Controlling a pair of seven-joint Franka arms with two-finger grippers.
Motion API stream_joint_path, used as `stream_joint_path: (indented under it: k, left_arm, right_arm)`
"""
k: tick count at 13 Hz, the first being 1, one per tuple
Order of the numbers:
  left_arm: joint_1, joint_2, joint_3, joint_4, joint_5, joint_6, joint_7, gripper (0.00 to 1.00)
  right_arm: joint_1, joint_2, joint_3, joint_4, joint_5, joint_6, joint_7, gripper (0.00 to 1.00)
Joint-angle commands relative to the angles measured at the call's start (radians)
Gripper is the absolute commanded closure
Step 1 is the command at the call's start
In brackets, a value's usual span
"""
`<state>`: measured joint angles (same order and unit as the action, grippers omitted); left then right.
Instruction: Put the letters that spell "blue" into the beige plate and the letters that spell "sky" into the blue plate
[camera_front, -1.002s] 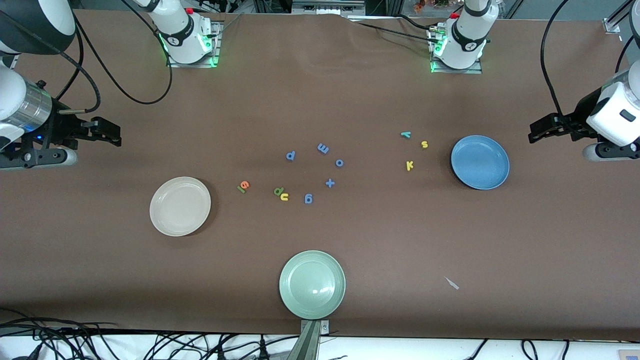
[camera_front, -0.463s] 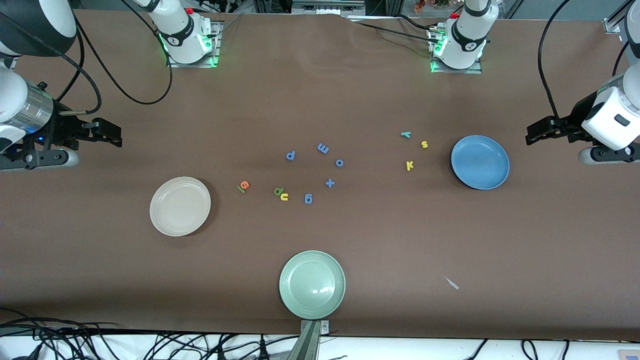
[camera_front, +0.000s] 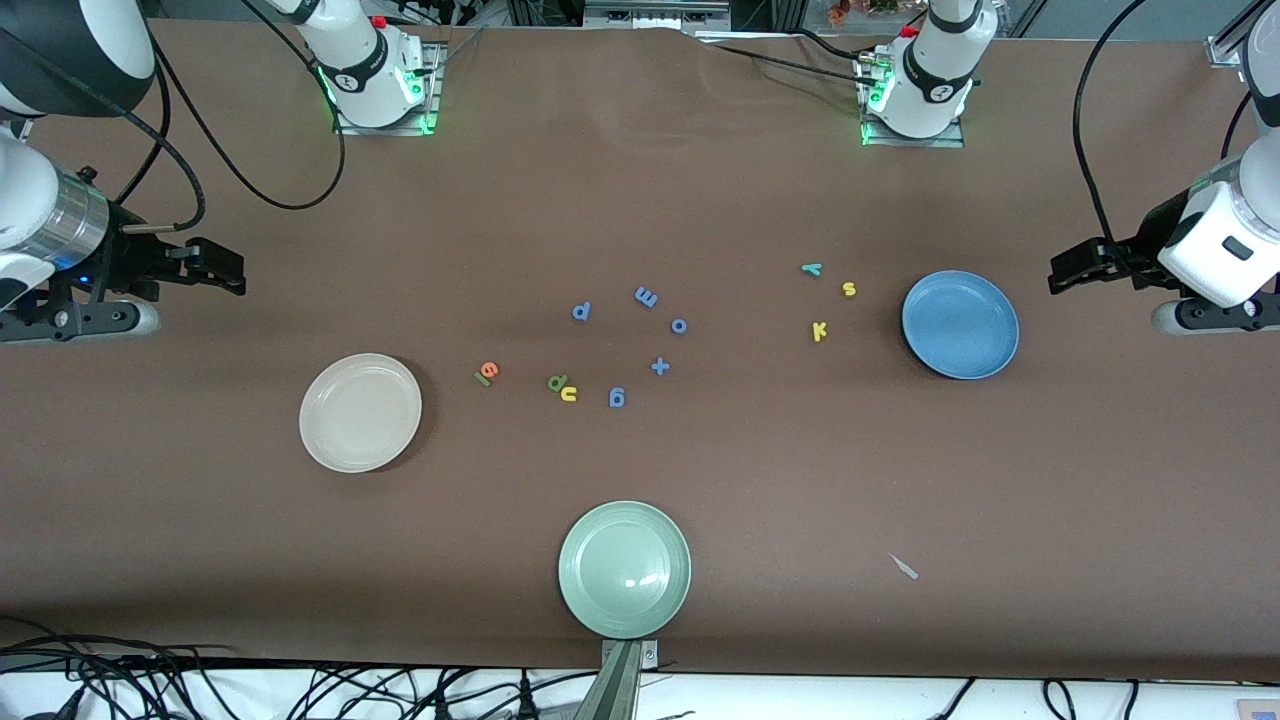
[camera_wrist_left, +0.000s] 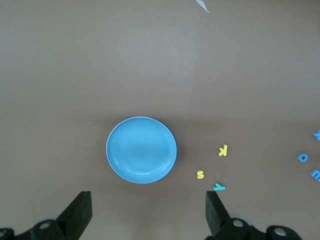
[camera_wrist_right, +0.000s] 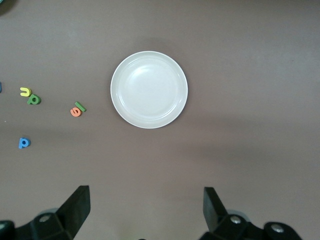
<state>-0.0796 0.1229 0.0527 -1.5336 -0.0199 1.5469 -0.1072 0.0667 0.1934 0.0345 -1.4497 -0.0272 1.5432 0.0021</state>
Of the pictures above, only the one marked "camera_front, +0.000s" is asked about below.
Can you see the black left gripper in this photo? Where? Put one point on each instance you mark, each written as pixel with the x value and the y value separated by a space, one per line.
pixel 1142 250

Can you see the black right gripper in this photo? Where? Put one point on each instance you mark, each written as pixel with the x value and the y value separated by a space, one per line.
pixel 128 262

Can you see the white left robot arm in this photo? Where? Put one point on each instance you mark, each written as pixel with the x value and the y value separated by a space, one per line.
pixel 930 80

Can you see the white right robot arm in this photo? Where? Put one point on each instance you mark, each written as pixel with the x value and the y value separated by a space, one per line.
pixel 370 70

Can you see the blue round plate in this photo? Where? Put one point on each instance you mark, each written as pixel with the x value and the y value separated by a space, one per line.
pixel 960 325

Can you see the beige round plate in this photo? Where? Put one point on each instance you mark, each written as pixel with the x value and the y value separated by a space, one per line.
pixel 360 412

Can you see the short aluminium profile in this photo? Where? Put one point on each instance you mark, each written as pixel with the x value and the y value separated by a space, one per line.
pixel 1222 50

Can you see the orange background object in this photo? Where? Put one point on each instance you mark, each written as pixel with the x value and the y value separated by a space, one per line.
pixel 865 6

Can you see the small white paper scrap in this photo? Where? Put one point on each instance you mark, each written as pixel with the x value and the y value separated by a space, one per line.
pixel 903 567

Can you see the blue foam letter p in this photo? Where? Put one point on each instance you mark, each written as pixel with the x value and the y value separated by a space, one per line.
pixel 581 311

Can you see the blue foam letter m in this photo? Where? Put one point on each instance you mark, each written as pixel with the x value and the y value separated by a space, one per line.
pixel 646 297

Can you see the brown table mat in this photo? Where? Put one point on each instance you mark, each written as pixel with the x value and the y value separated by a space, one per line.
pixel 700 470

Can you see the green round plate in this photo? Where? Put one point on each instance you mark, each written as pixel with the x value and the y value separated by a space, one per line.
pixel 625 569

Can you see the black left camera mount bracket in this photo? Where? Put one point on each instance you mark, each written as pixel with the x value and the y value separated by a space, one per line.
pixel 1230 315

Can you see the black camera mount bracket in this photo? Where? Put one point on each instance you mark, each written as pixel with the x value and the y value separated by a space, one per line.
pixel 1230 315
pixel 60 320

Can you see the black right camera mount bracket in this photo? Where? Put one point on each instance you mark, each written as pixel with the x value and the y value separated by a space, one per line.
pixel 60 320

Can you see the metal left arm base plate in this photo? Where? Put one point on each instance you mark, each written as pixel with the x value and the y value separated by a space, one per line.
pixel 955 140

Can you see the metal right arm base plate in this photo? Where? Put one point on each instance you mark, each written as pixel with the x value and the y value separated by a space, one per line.
pixel 432 100

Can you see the grey metal frame bracket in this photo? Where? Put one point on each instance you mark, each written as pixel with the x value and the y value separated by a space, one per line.
pixel 655 14

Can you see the grey metal camera post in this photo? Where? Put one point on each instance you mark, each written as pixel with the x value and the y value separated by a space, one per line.
pixel 612 690

